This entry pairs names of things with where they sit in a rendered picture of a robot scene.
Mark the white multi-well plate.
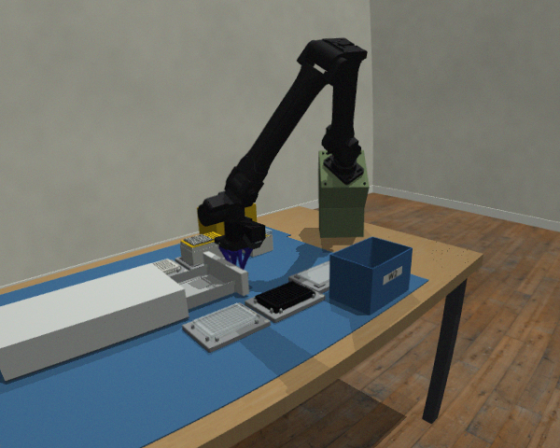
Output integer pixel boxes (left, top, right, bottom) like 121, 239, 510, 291
152, 259, 181, 274
191, 303, 259, 342

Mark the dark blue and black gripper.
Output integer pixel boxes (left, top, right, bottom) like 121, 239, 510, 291
214, 235, 253, 269

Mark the blue open-top bin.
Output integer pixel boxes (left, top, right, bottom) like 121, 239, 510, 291
329, 236, 413, 315

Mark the blue flat mat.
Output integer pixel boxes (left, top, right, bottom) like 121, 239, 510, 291
0, 226, 429, 448

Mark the yellow open bin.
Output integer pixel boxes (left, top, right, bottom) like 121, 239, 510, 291
198, 203, 257, 235

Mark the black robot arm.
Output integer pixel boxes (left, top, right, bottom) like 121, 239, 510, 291
198, 38, 367, 249

